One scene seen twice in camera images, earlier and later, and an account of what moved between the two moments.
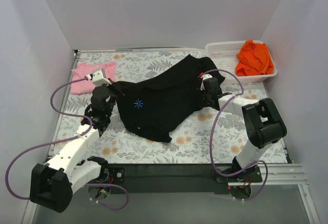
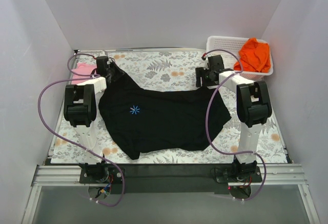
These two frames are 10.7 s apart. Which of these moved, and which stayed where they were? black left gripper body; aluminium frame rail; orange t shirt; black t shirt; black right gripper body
Moved: black t shirt; black right gripper body; black left gripper body
Stayed: orange t shirt; aluminium frame rail
